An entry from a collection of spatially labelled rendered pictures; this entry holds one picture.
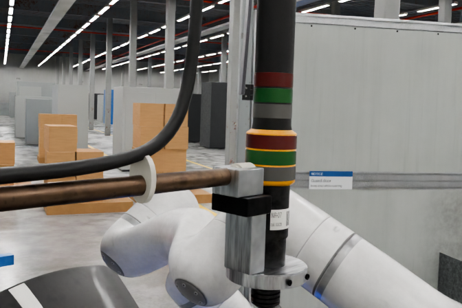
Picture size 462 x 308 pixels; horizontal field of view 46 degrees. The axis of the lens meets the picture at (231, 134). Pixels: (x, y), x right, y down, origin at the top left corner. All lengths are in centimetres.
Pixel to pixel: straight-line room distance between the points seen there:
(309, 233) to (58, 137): 741
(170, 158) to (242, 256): 833
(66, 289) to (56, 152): 747
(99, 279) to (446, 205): 227
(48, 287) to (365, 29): 211
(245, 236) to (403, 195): 216
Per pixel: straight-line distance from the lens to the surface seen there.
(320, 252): 64
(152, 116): 863
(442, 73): 265
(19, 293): 51
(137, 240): 108
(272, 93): 45
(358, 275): 63
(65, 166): 34
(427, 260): 272
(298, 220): 65
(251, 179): 43
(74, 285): 55
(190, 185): 40
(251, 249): 44
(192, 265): 79
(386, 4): 745
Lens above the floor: 159
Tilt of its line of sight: 3 degrees down
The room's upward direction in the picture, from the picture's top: 2 degrees clockwise
